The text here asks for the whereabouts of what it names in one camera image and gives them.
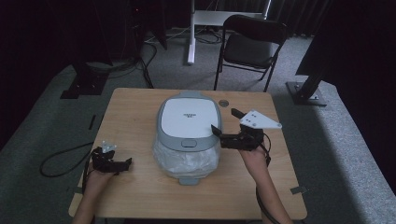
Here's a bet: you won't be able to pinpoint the black folding chair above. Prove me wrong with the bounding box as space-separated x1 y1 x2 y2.
213 14 290 93

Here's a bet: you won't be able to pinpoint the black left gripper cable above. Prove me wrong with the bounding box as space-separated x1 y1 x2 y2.
81 147 102 195

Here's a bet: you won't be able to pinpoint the black floor cables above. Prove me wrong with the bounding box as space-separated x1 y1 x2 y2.
106 29 225 90

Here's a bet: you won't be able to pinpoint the black stand with square base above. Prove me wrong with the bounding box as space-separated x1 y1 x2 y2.
59 60 110 100

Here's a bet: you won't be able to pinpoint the person's right hand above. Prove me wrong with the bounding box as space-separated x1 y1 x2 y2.
238 145 271 183

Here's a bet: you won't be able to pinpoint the white desk frame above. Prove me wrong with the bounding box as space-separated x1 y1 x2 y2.
186 0 273 66

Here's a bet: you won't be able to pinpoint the black cable loop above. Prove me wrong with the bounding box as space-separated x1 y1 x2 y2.
39 142 95 178

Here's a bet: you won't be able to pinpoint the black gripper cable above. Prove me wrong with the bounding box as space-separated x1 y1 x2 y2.
81 147 102 195
254 132 283 224

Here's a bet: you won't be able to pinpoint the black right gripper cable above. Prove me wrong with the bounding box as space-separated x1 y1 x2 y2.
254 132 283 224

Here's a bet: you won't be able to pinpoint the black stand with grey base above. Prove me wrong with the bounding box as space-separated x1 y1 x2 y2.
285 31 329 107

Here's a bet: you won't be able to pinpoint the person's left hand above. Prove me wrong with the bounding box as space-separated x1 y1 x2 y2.
83 161 116 201

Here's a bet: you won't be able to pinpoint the clear plastic bin liner bag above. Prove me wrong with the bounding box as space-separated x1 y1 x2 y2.
151 136 222 181

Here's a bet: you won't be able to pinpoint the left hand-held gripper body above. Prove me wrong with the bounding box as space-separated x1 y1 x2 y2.
90 140 121 174

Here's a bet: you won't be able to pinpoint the grey and white trash can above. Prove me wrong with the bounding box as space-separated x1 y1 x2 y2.
151 91 224 188

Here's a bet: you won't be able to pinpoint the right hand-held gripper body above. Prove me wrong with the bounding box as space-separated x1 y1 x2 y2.
220 108 283 152

